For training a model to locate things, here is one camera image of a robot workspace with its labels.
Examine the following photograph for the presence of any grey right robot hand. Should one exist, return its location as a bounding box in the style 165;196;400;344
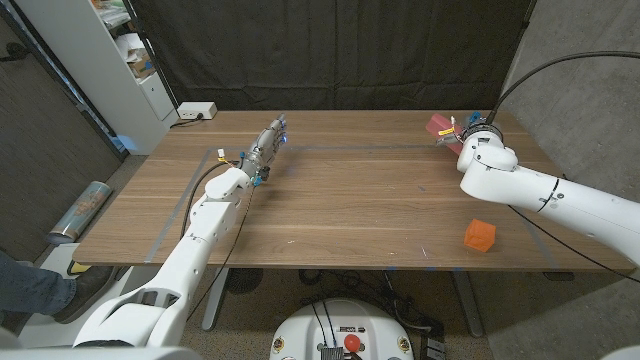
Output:
434;112;504;149

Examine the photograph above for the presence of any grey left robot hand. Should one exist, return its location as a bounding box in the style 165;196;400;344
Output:
239;112;289;188

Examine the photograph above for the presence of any red rectangular block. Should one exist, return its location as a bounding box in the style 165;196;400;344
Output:
425;112;466;156

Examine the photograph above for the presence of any orange block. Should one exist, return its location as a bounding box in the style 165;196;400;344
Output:
463;218;498;254

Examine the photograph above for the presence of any white power strip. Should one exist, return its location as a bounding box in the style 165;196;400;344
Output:
176;101;218;121

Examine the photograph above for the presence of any black backdrop stand pole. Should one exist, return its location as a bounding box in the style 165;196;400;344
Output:
122;0;180;109

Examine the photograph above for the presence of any black backdrop curtain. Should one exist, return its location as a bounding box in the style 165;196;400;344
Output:
128;0;537;112

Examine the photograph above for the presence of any black round fan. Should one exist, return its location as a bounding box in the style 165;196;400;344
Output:
225;268;265;295

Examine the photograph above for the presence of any cardboard box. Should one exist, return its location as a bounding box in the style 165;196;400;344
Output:
127;49;157;79

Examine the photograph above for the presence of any grey table leg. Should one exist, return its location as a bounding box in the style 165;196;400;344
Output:
201;267;231;332
451;269;485;339

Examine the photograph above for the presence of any white paper stack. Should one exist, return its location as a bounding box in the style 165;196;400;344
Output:
114;32;146;61

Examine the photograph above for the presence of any white shelf cabinet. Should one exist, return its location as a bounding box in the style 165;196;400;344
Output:
14;0;180;156

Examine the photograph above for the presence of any white robot torso base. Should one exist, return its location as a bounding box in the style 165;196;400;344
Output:
269;298;415;360

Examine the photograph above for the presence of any printed cylindrical can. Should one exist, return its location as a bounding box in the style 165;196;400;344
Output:
47;180;112;245

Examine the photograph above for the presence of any black power brick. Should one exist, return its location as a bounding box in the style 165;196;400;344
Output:
418;319;447;360

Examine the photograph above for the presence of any white robot chest shell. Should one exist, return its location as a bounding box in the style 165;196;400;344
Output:
0;327;204;360

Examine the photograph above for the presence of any dark shoe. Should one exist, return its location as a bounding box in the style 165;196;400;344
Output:
52;265;115;324

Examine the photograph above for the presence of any white floor board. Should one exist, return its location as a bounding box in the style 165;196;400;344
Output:
17;243;136;350

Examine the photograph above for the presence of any person's leg in jeans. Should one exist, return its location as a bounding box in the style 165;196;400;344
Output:
0;251;77;316

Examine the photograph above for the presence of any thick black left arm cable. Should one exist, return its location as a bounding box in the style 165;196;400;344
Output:
179;159;241;241

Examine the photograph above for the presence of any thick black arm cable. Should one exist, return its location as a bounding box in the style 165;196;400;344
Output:
179;159;241;241
485;49;640;126

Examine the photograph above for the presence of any black power strip cord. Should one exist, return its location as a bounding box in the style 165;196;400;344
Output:
169;113;204;129

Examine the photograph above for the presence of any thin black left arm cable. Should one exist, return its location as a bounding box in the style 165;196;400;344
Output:
186;184;258;322

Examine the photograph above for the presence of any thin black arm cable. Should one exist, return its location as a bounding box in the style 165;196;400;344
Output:
186;184;258;322
507;203;640;285

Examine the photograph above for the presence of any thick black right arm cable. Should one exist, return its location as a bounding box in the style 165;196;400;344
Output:
485;49;640;126

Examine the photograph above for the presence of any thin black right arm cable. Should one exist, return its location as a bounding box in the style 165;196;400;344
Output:
507;203;640;285

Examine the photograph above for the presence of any black floor cable tangle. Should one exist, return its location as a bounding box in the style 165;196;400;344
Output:
299;269;431;331

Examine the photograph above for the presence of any black door handle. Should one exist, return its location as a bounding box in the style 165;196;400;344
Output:
0;42;31;62

